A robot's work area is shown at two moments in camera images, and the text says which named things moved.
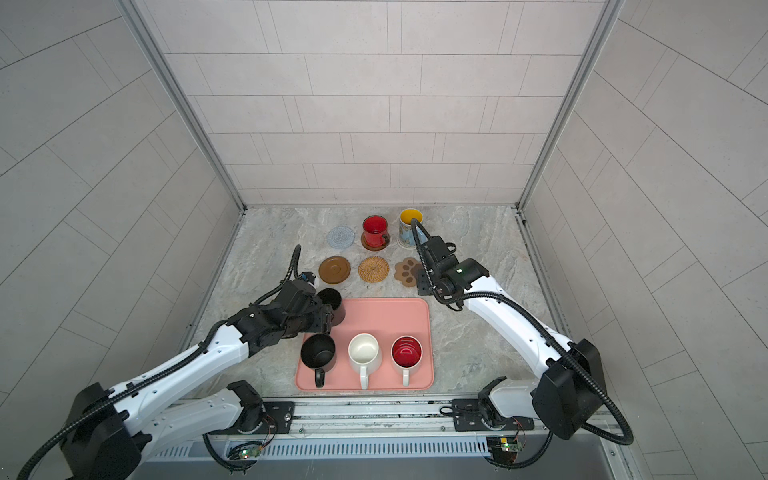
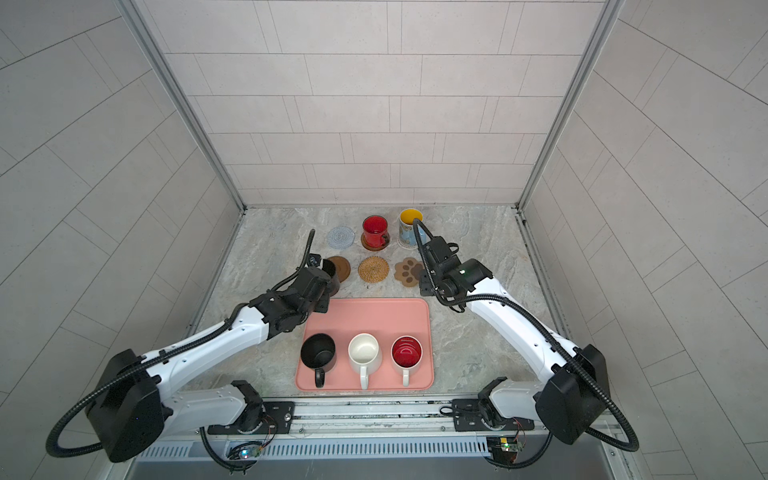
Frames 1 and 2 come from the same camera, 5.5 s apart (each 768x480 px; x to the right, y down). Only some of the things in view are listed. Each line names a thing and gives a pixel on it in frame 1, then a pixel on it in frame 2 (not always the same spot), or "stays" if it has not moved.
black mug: x=333 y=298 → x=331 y=269
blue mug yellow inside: x=406 y=233 stays
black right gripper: x=421 y=286 stays
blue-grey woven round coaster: x=341 y=237 stays
